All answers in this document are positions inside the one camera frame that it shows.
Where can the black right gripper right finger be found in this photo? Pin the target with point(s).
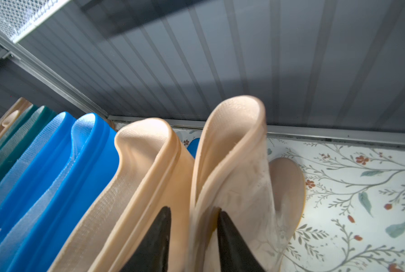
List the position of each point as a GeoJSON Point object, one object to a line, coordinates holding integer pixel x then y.
{"type": "Point", "coordinates": [235, 256]}

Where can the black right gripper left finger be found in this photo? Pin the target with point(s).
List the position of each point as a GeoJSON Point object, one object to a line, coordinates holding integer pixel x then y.
{"type": "Point", "coordinates": [152, 253]}

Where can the beige rain boot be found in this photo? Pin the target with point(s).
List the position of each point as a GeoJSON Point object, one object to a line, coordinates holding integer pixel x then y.
{"type": "Point", "coordinates": [155, 170]}
{"type": "Point", "coordinates": [12, 114]}
{"type": "Point", "coordinates": [232, 174]}

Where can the blue rain boot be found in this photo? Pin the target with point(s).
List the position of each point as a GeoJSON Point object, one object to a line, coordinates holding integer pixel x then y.
{"type": "Point", "coordinates": [34, 172]}
{"type": "Point", "coordinates": [35, 241]}

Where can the dark teal boot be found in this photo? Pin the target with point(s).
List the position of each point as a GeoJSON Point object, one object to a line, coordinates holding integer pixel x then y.
{"type": "Point", "coordinates": [18, 138]}
{"type": "Point", "coordinates": [12, 125]}

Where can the floral floor mat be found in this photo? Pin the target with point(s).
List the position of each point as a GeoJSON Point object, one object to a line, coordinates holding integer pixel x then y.
{"type": "Point", "coordinates": [354, 215]}

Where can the white wire mesh basket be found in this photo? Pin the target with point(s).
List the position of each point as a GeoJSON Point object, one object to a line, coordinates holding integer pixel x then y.
{"type": "Point", "coordinates": [20, 17]}

